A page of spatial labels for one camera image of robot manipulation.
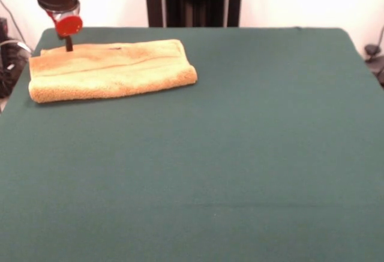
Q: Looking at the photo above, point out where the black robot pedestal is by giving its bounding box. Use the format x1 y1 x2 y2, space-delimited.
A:
139 0 249 28

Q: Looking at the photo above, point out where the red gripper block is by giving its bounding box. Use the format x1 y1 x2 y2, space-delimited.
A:
49 10 83 53

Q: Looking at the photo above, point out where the dark green table cloth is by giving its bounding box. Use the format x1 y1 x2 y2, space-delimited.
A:
0 26 384 262

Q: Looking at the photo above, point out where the black stand foot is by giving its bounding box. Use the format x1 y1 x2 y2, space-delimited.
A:
364 43 384 88
0 37 33 98

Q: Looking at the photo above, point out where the orange terry towel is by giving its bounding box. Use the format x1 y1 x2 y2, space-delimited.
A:
28 38 199 104

